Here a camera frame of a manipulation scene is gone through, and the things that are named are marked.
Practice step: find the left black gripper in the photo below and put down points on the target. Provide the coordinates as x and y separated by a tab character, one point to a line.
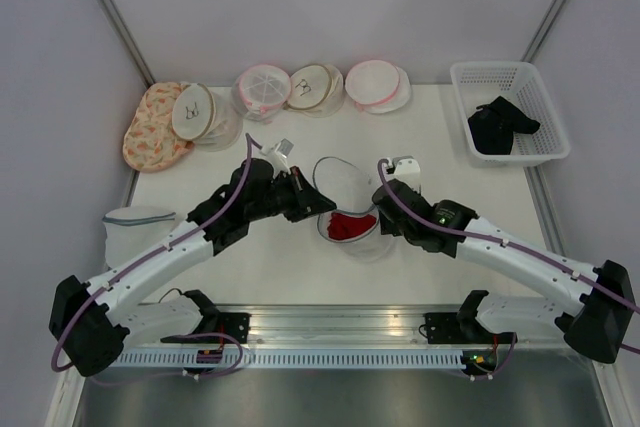
307	200

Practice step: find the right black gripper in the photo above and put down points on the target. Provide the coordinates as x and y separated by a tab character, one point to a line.
387	226

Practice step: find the red bra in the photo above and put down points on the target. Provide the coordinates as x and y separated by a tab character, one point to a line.
344	227

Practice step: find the white mesh bag blue zipper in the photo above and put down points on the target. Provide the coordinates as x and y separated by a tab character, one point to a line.
351	189

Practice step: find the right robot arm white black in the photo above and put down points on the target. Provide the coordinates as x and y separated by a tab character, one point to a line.
589	307

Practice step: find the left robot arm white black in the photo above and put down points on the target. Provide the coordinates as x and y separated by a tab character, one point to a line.
94	321

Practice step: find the beige bag bra logo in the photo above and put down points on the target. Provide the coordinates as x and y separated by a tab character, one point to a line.
317	91

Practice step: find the white bag pink zipper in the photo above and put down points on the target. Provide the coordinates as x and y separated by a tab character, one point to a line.
260	92

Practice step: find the white pink trim flat bag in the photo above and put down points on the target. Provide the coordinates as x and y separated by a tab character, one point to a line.
378	86

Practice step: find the black bra in basket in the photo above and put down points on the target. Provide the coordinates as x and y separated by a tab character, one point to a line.
493	126

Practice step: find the white bag bra logo left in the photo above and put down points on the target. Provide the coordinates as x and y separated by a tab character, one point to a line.
205	118

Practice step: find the floral orange laundry bag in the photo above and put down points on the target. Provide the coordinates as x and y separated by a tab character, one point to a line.
150	144

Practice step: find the white mesh bag blue trim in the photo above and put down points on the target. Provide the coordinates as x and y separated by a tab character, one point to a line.
132	230

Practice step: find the white plastic basket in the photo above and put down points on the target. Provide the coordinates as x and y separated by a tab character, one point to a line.
477	83

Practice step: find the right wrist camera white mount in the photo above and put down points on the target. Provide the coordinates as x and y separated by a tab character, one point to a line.
405	169

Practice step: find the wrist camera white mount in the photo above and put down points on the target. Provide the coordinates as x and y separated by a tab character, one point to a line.
405	169
277	155

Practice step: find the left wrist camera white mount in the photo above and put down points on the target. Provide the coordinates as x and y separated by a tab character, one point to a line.
277	155

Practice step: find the aluminium mounting rail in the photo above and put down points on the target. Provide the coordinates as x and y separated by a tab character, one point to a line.
336	326

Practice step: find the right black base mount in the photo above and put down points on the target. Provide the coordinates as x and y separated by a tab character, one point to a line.
443	328

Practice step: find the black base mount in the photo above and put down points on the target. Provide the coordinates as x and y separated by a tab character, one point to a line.
443	328
234	324

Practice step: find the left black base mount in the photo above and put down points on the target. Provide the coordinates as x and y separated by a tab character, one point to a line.
234	324

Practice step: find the white slotted cable duct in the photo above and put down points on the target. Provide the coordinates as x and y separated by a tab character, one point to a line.
292	358

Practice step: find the right corner aluminium post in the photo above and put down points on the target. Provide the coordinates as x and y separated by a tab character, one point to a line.
544	29

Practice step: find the corner aluminium post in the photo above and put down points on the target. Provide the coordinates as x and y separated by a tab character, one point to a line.
544	29
131	48

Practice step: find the left corner aluminium post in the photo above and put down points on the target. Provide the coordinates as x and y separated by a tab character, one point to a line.
131	48

